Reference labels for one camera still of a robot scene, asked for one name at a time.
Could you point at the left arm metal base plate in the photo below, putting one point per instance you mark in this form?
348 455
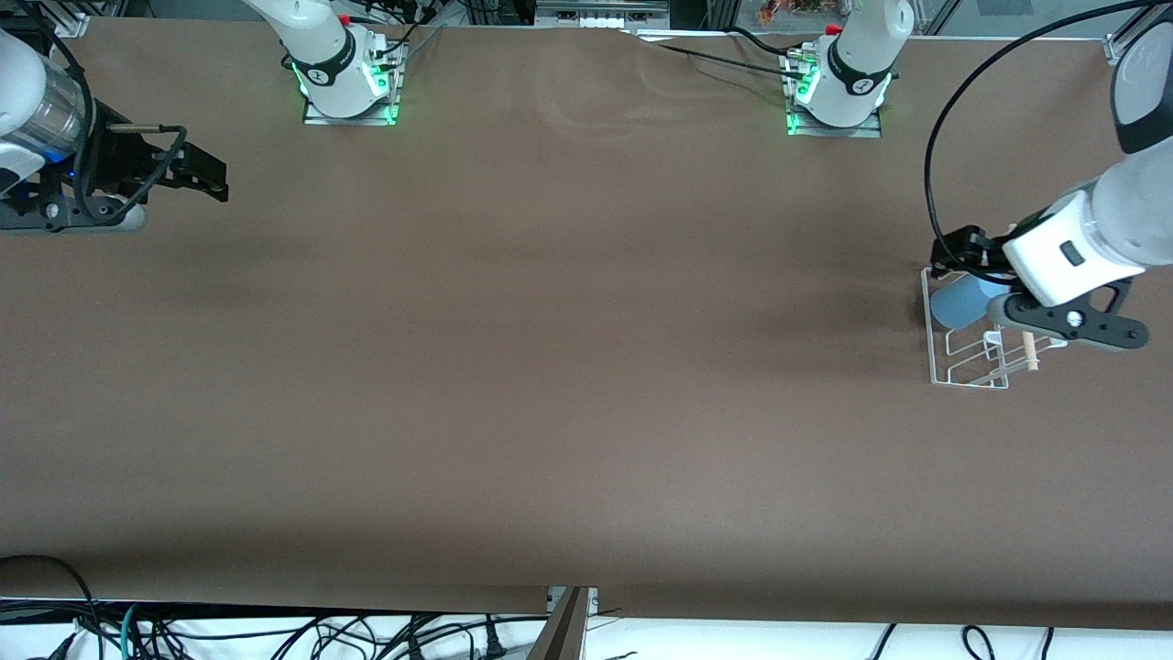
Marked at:
843 131

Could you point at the brown paper table cover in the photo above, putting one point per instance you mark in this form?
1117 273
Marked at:
586 412

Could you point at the grey metal table beam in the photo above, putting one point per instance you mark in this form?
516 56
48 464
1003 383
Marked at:
564 632

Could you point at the light blue plastic cup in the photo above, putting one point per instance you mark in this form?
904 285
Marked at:
962 302

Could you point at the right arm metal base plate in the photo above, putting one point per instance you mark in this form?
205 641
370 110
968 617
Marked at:
367 119

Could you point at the white power strip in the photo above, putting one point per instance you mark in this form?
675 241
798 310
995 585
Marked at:
600 13

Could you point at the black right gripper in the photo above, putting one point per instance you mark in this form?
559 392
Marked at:
126 160

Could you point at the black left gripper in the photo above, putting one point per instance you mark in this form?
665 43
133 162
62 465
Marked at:
973 248

